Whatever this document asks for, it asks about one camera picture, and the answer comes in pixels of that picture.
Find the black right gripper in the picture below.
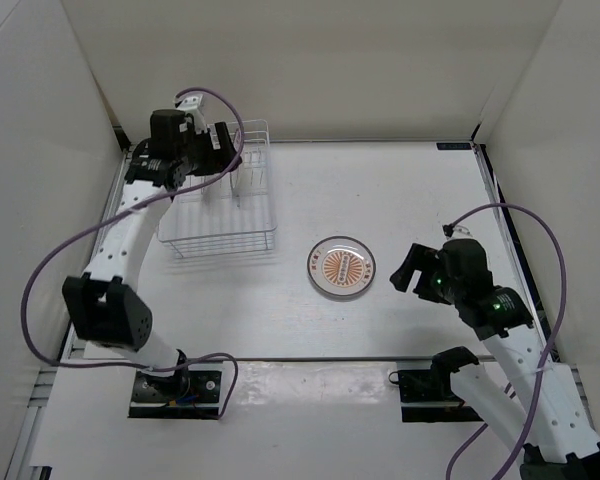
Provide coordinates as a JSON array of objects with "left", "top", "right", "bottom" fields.
[{"left": 389, "top": 243, "right": 463, "bottom": 305}]

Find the white plate orange sun pattern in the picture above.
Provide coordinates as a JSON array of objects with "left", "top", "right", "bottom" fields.
[{"left": 306, "top": 235, "right": 377, "bottom": 301}]

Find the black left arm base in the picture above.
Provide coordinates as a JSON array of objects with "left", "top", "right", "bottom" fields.
[{"left": 128, "top": 370, "right": 222, "bottom": 420}]

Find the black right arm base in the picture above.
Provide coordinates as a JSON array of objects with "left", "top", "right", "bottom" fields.
[{"left": 388, "top": 369, "right": 481, "bottom": 424}]

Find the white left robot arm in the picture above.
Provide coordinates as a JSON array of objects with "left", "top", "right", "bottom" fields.
[{"left": 62, "top": 109, "right": 241, "bottom": 400}]

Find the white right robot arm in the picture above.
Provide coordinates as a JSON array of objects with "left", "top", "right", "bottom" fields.
[{"left": 390, "top": 239, "right": 600, "bottom": 479}]

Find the white plate middle in rack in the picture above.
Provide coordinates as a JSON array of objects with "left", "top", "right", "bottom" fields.
[{"left": 230, "top": 128, "right": 243, "bottom": 197}]

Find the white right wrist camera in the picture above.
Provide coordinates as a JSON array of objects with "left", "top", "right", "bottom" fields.
[{"left": 442, "top": 224, "right": 473, "bottom": 241}]

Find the white wire dish rack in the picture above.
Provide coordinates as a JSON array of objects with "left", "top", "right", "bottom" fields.
[{"left": 156, "top": 120, "right": 277, "bottom": 259}]

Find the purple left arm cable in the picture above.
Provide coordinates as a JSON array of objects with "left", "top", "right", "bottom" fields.
[{"left": 20, "top": 87, "right": 244, "bottom": 421}]

